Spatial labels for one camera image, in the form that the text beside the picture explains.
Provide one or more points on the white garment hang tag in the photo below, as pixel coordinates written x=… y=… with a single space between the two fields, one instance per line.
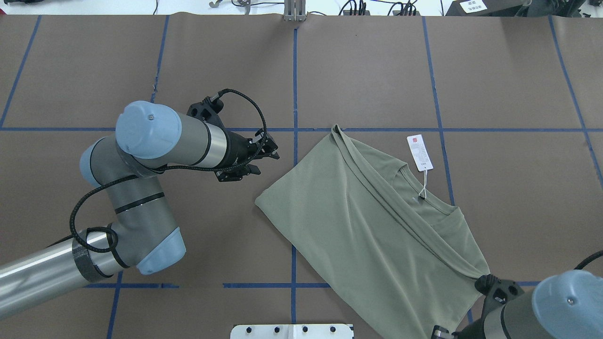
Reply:
x=420 y=153

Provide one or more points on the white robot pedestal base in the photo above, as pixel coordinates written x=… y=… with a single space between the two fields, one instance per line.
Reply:
x=293 y=331

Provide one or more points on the aluminium frame post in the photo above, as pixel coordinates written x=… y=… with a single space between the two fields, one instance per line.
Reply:
x=295 y=10

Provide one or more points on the olive green long-sleeve shirt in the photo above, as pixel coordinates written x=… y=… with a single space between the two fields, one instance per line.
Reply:
x=400 y=257

